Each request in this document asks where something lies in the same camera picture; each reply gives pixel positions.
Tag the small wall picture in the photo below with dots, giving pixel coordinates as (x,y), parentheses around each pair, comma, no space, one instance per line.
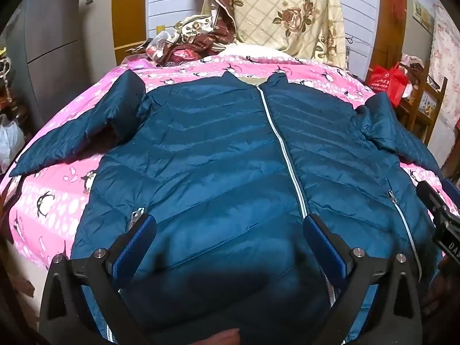
(422,14)

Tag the dark blue puffer jacket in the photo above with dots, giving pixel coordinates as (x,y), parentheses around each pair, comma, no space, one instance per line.
(215,151)

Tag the red gift bag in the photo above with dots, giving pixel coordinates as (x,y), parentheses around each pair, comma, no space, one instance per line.
(390,82)

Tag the cream floral quilt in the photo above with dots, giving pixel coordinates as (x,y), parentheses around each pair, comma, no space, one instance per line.
(287,10)

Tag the person's right hand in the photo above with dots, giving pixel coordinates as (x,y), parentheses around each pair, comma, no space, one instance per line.
(442,287)

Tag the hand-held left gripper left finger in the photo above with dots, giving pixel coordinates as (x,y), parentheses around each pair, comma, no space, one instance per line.
(138,233)

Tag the pale pink floral curtain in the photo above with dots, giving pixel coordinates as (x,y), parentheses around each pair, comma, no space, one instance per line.
(447,72)

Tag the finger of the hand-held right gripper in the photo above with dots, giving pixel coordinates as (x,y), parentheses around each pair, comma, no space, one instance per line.
(431,199)

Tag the person's left hand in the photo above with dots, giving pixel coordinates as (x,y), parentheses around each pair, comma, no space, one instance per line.
(222,337)

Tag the grey refrigerator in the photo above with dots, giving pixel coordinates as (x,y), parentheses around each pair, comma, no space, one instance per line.
(54,43)

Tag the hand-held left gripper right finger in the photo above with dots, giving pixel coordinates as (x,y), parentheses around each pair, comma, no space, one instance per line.
(320,237)

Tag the wooden chair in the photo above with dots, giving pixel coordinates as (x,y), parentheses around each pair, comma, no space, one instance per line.
(427,107)

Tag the brown floral cloth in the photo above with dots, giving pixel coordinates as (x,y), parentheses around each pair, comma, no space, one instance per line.
(219,25)

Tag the white plastic bag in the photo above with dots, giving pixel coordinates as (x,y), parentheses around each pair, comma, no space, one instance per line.
(9,143)

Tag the clear plastic bag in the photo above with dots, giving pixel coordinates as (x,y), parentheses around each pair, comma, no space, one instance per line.
(160,45)

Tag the pink penguin print blanket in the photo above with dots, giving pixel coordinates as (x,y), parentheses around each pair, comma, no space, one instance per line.
(43,205)

